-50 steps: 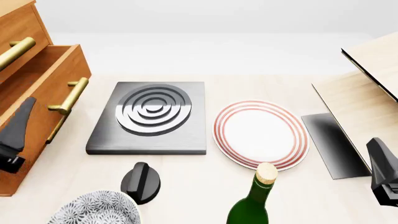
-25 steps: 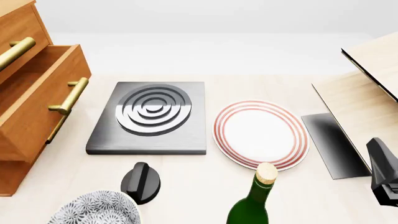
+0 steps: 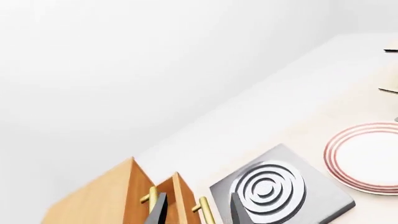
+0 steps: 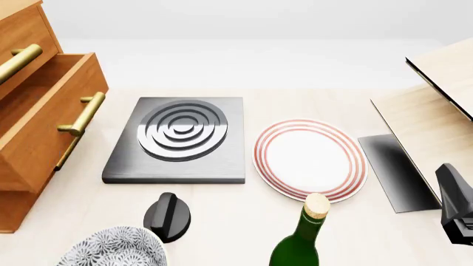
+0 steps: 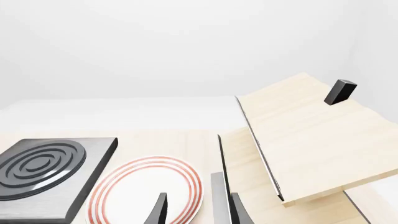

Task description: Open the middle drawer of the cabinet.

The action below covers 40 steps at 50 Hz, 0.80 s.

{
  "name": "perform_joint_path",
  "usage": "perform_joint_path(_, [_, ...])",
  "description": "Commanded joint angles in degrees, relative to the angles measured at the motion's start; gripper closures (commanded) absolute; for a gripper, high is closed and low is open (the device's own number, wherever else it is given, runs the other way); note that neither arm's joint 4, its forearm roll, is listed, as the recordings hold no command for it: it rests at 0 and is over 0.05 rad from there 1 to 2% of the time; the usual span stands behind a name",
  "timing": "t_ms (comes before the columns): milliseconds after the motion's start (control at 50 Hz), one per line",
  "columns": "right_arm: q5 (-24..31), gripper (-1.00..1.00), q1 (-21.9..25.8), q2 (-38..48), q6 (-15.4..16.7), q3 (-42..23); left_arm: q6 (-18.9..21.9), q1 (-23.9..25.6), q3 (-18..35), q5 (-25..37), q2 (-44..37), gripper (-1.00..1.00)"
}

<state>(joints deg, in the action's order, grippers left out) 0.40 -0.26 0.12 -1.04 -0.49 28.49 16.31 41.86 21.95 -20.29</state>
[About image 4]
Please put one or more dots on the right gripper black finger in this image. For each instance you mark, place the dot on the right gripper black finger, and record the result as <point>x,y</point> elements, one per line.
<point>456,191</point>

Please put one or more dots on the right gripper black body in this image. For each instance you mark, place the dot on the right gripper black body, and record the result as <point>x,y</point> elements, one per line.
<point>460,231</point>

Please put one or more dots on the wooden cabinet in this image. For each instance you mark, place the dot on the wooden cabinet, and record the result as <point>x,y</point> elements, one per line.
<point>15,210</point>

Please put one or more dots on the bottle cork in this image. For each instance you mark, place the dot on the bottle cork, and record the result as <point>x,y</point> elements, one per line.
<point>317,203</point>

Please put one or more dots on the white plate with red rings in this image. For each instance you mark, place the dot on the white plate with red rings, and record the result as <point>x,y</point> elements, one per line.
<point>308,160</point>

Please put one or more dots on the green glass wine bottle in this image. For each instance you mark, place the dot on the green glass wine bottle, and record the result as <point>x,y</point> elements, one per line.
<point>295,249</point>

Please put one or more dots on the flat black stove plate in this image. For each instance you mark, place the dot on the flat black stove plate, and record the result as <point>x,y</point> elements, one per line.
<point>184,166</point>

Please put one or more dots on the round black stove knob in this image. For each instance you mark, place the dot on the round black stove knob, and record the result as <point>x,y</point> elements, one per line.
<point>168,219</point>

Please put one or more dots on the black-and-white patterned bowl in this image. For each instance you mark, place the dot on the black-and-white patterned bowl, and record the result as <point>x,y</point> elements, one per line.
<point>111,246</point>

